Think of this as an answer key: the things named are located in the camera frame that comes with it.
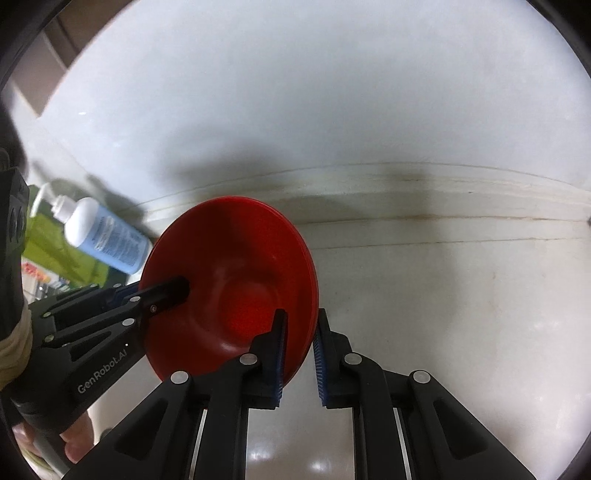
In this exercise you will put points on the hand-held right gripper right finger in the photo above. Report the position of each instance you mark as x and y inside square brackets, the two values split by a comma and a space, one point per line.
[321, 364]

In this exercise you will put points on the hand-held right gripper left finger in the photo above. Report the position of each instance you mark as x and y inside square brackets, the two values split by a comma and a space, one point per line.
[277, 364]

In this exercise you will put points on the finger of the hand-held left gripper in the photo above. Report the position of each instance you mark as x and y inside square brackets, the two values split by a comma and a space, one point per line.
[166, 295]
[124, 290]

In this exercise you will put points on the red and black bowl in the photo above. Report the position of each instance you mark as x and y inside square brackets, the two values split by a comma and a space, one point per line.
[240, 258]

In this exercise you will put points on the person's left forearm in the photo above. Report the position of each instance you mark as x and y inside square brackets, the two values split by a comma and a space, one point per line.
[14, 353]

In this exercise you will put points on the person's left hand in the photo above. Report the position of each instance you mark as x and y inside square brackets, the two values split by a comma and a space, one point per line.
[78, 438]

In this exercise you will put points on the white pump bottle blue label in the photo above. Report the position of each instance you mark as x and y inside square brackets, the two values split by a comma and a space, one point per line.
[101, 233]

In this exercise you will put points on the green dish soap bottle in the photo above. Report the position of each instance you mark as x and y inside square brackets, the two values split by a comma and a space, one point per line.
[46, 240]

